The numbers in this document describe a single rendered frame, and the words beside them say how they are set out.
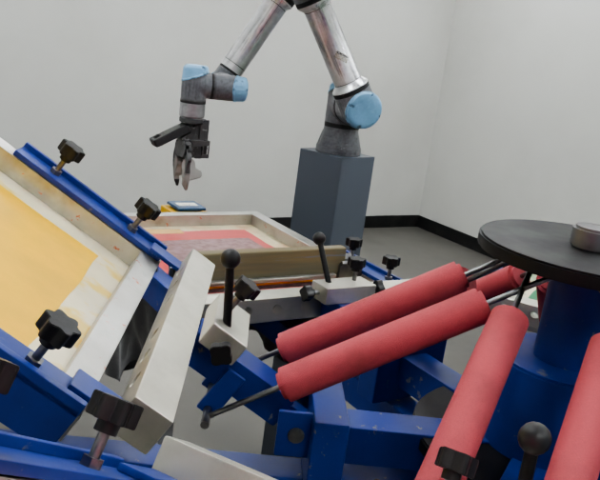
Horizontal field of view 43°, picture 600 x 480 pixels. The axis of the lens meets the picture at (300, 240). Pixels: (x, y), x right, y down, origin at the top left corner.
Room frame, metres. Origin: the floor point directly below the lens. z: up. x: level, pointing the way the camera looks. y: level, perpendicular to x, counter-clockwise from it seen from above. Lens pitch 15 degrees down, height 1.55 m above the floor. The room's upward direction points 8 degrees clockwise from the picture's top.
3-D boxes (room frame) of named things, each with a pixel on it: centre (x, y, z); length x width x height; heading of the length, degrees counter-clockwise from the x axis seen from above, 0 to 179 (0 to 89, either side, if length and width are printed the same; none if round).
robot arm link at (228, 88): (2.28, 0.27, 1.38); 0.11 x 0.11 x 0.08; 17
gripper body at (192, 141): (2.24, 0.36, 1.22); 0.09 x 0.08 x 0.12; 124
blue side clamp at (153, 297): (1.56, 0.28, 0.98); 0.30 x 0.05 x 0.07; 34
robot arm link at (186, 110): (2.24, 0.37, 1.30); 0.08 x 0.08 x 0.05
